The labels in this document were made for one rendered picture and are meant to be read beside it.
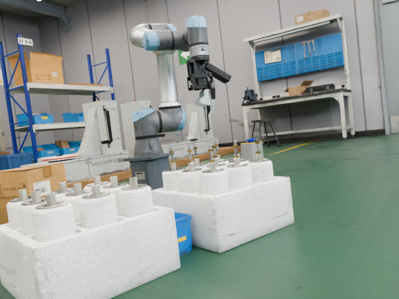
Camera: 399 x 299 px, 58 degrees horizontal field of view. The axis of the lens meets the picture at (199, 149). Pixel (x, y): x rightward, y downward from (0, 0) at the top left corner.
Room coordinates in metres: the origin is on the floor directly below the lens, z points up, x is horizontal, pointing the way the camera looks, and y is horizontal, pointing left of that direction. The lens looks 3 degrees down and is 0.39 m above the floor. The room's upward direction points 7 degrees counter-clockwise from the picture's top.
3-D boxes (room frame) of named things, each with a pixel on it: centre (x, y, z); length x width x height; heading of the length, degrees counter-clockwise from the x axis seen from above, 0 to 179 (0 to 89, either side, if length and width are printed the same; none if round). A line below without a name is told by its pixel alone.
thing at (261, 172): (1.36, -0.22, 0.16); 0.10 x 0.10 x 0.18
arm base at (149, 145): (1.80, 0.26, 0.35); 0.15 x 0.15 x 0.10
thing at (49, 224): (0.88, 0.38, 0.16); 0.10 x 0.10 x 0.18
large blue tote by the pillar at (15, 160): (5.20, 2.75, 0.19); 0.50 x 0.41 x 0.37; 61
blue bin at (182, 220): (1.25, 0.18, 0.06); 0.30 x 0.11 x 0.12; 40
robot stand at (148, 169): (1.80, 0.26, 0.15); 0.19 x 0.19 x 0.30; 57
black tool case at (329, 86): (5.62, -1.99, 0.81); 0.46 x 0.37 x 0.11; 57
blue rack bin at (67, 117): (6.72, 2.17, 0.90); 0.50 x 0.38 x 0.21; 55
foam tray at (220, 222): (1.38, -0.06, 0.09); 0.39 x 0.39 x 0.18; 39
